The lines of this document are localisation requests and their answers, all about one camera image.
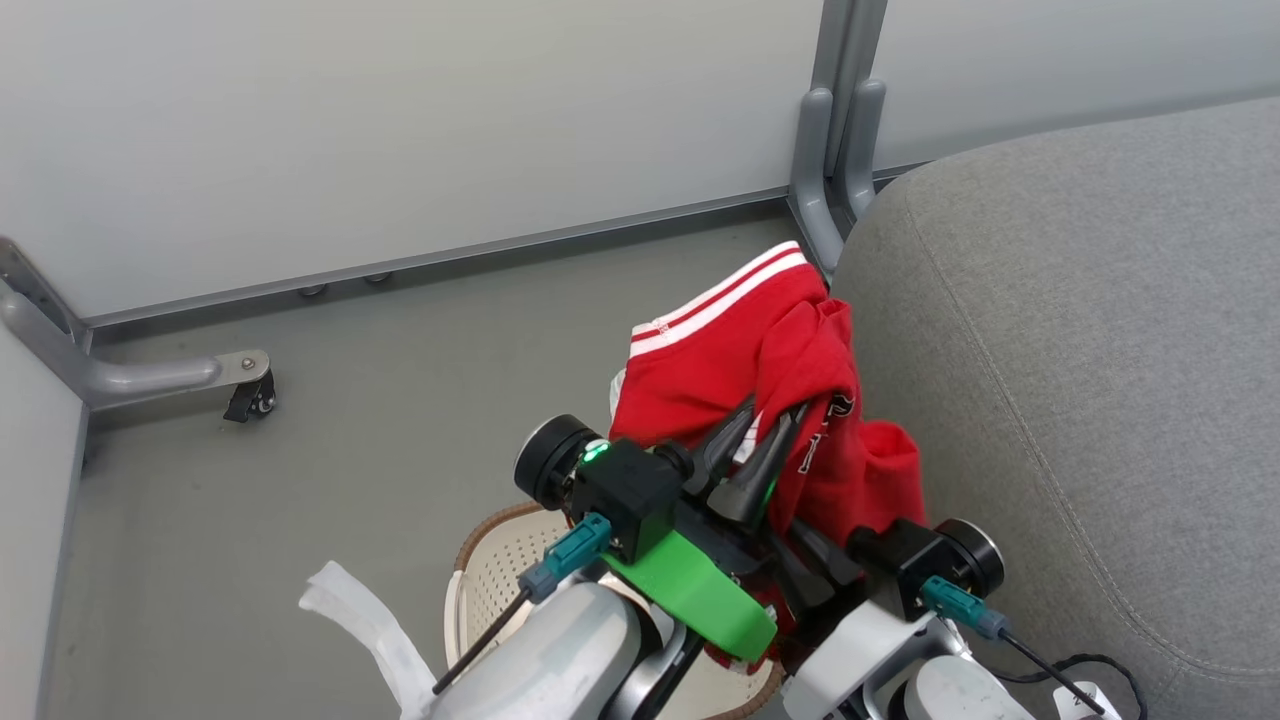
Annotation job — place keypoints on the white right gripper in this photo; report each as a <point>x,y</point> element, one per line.
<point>860,660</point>

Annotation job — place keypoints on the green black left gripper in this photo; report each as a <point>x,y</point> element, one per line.
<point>700,595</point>

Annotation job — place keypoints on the red garment with white stripes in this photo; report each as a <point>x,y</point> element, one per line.
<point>720,350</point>

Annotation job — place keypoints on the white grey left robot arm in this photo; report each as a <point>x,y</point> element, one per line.
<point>560,650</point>

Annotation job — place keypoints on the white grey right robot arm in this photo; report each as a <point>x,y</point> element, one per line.
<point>960,695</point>

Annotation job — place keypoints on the white perforated laundry basket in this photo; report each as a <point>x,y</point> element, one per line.
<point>495,570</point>

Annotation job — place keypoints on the white power adapter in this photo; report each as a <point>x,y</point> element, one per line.
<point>1085,702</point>

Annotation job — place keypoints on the grey fabric sofa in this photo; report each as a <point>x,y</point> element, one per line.
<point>1080,350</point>

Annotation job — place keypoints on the black caster wheel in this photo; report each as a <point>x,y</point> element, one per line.
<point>252,400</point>

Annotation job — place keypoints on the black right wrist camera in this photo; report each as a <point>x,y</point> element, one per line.
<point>920,560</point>

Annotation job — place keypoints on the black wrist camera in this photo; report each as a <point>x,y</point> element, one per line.
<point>920,560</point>
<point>620,490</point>

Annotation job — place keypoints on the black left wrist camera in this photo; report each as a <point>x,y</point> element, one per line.
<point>620,490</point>

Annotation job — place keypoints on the grey partition base rail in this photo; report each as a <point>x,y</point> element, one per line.
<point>450,258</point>

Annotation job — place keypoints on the grey partition foot bracket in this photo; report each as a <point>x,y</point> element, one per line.
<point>120,375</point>

